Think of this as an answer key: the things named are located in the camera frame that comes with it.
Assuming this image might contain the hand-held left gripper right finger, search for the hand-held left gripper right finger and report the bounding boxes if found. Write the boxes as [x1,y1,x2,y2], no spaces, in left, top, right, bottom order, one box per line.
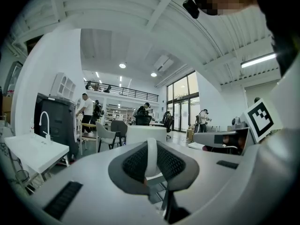
[163,127,300,225]

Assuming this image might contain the black balcony railing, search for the black balcony railing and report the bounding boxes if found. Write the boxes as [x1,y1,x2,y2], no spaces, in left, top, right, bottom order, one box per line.
[83,80,159,102]

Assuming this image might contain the leaning framed panel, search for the leaning framed panel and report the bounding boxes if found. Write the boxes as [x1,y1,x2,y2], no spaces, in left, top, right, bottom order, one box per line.
[3,60,23,94]

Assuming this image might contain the white curved faucet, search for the white curved faucet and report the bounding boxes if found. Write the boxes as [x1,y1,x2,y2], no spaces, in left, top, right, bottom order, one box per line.
[38,111,52,141]

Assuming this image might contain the white sink counter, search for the white sink counter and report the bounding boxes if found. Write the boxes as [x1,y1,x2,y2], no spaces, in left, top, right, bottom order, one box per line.
[4,134,70,173]

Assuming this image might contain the black mesh office chair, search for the black mesh office chair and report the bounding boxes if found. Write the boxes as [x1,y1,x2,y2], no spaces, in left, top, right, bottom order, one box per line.
[135,114,152,127]

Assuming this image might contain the white round table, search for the white round table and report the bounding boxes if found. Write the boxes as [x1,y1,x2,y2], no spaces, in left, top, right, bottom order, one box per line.
[126,125,167,145]

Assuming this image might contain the white shelf cabinet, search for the white shelf cabinet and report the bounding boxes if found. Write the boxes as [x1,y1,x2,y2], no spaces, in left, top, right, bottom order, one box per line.
[49,72,77,99]

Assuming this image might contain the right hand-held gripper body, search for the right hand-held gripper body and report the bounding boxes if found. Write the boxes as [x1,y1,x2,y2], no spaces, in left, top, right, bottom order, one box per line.
[231,98,275,156]

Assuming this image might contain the black cabinet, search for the black cabinet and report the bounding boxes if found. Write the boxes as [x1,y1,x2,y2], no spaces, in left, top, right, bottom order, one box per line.
[34,92,80,160]

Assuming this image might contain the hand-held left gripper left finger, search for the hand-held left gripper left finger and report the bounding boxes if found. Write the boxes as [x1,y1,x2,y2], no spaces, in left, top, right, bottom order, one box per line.
[30,141,170,225]

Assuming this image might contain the light grey armchair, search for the light grey armchair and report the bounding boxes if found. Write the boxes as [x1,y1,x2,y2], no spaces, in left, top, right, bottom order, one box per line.
[95,121,122,152]

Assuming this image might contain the grey black mesh item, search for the grey black mesh item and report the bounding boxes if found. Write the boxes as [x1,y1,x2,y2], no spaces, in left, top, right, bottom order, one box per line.
[108,137,200,196]

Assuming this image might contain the dark grey chair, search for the dark grey chair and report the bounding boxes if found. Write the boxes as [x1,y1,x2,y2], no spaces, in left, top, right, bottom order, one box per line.
[110,120,128,147]

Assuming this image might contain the stacked cardboard boxes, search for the stacked cardboard boxes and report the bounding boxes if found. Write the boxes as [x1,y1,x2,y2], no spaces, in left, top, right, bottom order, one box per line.
[1,95,12,124]

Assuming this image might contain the wooden chair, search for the wooden chair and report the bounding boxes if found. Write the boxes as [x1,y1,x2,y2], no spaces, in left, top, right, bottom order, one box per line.
[80,122,100,156]

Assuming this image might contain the black head camera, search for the black head camera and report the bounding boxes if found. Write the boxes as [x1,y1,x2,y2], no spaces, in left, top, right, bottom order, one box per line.
[182,0,201,20]

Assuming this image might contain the ceiling air conditioner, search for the ceiling air conditioner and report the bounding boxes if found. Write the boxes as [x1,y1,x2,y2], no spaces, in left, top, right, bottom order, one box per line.
[153,54,174,72]

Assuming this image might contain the white storage shelves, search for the white storage shelves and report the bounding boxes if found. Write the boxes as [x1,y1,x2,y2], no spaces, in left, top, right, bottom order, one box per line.
[105,104,122,123]

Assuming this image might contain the person's white shirt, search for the person's white shirt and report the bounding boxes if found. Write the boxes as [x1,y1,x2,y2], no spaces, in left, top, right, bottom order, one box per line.
[269,55,300,132]

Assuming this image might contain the glass entrance doors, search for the glass entrance doors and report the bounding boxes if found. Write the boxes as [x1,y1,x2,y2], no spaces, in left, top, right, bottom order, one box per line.
[166,70,200,133]

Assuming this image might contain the ceiling tube light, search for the ceiling tube light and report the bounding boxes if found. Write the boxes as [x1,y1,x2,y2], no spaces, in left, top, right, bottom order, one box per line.
[240,52,278,69]

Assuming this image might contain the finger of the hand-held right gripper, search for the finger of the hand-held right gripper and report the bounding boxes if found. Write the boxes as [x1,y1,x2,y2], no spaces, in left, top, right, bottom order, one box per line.
[194,130,238,148]

